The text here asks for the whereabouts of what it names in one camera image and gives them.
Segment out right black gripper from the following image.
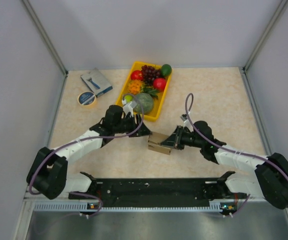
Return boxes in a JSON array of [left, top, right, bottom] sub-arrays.
[[160, 125, 204, 150]]

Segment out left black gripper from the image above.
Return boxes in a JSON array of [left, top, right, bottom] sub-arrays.
[[113, 113, 152, 138]]

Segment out brown cardboard paper box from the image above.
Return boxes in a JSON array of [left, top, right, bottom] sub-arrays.
[[147, 132, 171, 155]]

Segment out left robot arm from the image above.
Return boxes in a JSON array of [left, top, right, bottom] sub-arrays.
[[27, 105, 151, 200]]

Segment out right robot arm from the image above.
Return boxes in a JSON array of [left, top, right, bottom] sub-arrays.
[[160, 121, 288, 210]]

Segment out razor package box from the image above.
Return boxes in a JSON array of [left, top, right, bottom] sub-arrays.
[[80, 68, 113, 98]]

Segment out green cantaloupe melon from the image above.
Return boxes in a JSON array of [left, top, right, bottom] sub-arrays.
[[133, 92, 154, 115]]

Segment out orange pineapple fruit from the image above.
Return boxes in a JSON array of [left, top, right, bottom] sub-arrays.
[[127, 80, 159, 99]]

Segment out red pomegranate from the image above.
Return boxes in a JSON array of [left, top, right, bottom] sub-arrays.
[[153, 78, 167, 92]]

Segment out red apple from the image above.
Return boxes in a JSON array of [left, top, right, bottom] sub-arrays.
[[130, 70, 143, 81]]

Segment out dark red grape bunch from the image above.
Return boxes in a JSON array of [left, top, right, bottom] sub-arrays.
[[141, 65, 161, 86]]

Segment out masking tape roll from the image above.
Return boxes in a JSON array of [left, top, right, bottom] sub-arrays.
[[77, 91, 97, 109]]

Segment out green avocado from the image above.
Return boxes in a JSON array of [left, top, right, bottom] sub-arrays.
[[160, 64, 172, 78]]

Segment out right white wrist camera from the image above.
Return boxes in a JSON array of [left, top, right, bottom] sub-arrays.
[[180, 114, 190, 128]]

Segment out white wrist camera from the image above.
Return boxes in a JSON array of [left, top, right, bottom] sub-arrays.
[[180, 114, 190, 128], [122, 99, 137, 117]]

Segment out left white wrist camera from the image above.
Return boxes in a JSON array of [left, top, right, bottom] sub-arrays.
[[122, 99, 137, 117]]

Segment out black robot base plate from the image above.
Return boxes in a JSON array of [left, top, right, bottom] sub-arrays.
[[68, 177, 237, 208]]

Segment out grey slotted cable duct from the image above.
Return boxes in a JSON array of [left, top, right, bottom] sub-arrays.
[[34, 201, 233, 213]]

